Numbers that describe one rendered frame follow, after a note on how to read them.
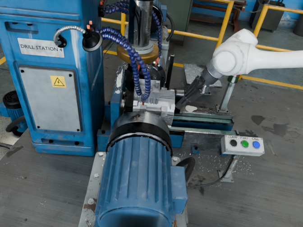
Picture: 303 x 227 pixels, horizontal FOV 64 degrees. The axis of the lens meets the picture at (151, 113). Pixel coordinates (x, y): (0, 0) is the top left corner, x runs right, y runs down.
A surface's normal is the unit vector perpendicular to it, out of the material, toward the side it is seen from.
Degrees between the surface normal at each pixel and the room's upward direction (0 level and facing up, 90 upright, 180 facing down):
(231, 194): 0
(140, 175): 5
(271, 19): 90
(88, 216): 0
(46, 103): 90
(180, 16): 90
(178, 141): 90
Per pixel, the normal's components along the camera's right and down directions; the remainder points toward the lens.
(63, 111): -0.01, 0.65
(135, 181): 0.02, -0.76
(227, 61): -0.55, 0.33
